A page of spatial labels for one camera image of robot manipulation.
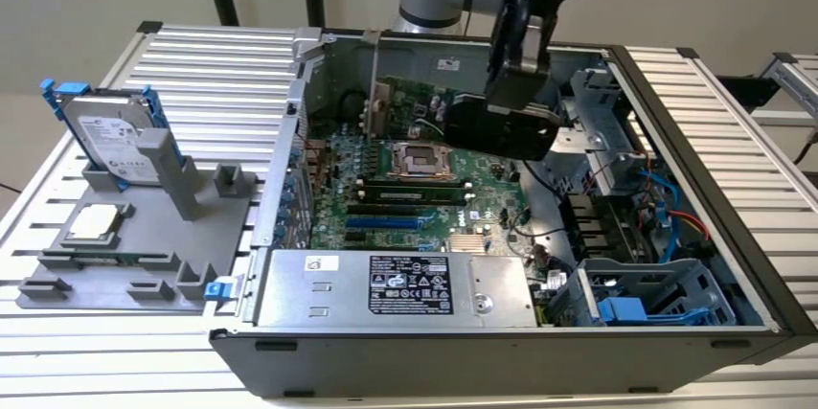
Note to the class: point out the green RAM stick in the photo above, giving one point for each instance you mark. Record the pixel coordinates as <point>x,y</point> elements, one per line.
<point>106,259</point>

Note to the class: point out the aluminium side table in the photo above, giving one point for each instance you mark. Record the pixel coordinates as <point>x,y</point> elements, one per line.
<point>796,71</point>

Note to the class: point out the grey disk bay cage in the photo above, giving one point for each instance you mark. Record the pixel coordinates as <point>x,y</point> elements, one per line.
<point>575,299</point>

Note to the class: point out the black RAM slot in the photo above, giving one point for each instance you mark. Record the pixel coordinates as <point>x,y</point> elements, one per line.
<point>415,182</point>

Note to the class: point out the grey parts rack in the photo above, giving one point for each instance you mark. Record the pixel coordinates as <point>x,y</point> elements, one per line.
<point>102,287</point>

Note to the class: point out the black table bracket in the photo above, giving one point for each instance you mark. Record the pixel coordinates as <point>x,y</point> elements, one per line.
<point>750,90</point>

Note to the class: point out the green graphics card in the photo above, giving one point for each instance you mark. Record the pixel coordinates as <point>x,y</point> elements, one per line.
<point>409,102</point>

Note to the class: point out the black open PC case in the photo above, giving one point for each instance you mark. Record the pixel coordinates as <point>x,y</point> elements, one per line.
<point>447,366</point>

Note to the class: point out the black RAM stick with label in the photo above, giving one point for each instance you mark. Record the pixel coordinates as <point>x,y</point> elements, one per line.
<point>409,196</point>

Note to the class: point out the silver chipset heatsink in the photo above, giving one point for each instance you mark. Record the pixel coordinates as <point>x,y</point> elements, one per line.
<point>470,242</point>

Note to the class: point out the blue case latch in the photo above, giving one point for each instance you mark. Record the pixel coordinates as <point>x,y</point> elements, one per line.
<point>215,291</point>

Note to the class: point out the silver CPU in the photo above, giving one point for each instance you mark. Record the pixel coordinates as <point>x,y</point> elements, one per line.
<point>95,221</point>

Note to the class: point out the blue plastic drive tray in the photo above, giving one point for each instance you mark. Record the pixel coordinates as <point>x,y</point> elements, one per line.
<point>623,309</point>

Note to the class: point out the green motherboard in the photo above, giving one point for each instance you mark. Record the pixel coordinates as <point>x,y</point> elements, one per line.
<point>486,188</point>

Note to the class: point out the silver metal drive cage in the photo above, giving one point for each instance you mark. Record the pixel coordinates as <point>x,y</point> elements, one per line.
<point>587,141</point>

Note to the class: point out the CPU socket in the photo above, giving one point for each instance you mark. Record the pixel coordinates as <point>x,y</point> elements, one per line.
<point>418,160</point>

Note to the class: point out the long black expansion slot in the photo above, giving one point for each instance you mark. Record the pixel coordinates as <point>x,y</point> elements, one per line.
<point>383,210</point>

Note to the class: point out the grey power supply unit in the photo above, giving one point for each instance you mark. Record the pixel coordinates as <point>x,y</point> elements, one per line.
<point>345,294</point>

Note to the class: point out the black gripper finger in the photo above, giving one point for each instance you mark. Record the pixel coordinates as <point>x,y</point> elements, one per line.
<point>511,88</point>

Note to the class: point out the hard disk in blue carrier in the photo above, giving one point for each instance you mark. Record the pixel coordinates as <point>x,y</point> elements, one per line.
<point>106,136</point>

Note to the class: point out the blue expansion slot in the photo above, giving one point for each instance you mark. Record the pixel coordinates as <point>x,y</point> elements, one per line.
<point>383,224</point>

